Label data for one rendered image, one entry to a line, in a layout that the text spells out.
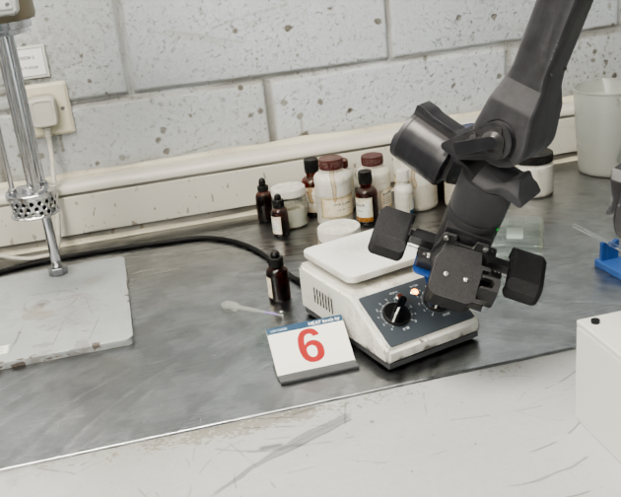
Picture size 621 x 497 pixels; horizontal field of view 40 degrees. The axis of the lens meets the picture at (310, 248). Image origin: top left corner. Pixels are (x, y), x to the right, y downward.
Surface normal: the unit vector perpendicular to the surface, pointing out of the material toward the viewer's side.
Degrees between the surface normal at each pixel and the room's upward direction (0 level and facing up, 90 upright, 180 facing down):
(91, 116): 90
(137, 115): 90
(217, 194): 90
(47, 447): 0
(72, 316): 0
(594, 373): 90
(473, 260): 47
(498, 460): 0
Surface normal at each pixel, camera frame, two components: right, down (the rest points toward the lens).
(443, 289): 0.03, -0.38
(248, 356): -0.10, -0.93
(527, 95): -0.46, -0.11
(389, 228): 0.16, -0.67
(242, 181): 0.23, 0.33
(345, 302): -0.87, 0.25
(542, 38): -0.65, 0.34
